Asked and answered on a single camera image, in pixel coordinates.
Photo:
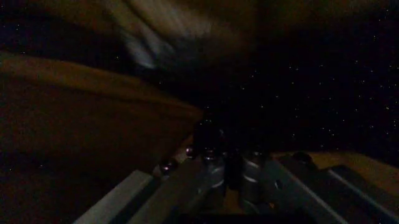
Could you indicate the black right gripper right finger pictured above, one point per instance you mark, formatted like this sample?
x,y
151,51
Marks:
x,y
290,186

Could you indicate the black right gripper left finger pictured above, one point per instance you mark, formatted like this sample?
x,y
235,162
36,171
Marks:
x,y
174,184

